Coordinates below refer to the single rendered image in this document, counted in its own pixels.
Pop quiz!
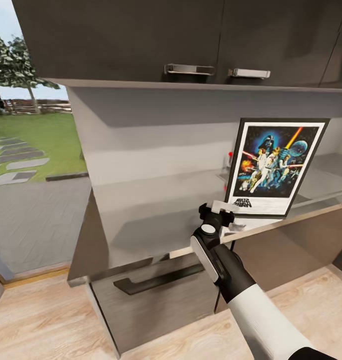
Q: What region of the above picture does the poster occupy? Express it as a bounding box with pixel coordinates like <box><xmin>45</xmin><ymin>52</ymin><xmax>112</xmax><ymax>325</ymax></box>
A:
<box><xmin>224</xmin><ymin>117</ymin><xmax>331</xmax><ymax>217</ymax></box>

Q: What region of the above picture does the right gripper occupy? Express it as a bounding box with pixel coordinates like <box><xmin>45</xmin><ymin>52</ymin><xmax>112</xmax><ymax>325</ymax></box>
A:
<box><xmin>199</xmin><ymin>203</ymin><xmax>235</xmax><ymax>227</ymax></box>

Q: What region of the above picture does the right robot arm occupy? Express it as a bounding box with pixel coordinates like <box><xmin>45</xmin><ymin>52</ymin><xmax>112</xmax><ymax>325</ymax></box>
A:
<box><xmin>190</xmin><ymin>200</ymin><xmax>337</xmax><ymax>360</ymax></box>

